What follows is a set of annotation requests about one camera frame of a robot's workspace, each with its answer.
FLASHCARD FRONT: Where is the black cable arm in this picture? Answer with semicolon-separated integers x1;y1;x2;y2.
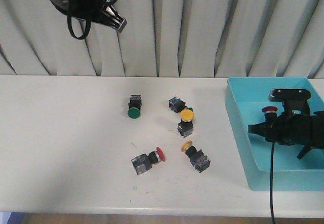
66;0;120;41
269;139;279;224

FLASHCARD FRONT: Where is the red push button lying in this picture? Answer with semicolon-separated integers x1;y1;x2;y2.
131;147;166;175

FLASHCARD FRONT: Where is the green push button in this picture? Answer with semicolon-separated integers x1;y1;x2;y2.
168;97;193;113
127;95;142;119

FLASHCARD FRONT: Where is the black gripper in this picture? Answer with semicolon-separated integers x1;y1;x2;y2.
248;115;316;159
50;0;127;33

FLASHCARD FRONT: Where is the red push button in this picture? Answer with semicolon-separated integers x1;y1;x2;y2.
262;106;278;122
131;147;166;175

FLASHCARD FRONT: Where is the yellow push button lying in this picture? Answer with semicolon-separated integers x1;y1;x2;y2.
181;141;211;173

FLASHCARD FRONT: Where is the green push button right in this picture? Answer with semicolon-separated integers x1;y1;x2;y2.
168;97;193;113

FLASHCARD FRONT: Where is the green push button left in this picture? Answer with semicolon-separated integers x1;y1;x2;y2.
127;95;142;119

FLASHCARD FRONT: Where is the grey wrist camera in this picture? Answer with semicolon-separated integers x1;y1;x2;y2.
268;88;312;116

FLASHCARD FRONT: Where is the grey pleated curtain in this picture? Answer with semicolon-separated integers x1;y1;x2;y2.
1;0;323;79

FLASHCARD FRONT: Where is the blue plastic box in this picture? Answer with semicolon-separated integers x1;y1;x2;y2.
225;77;323;191

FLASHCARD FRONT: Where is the yellow push button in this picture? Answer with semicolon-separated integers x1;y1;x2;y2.
177;108;194;138
181;141;211;173

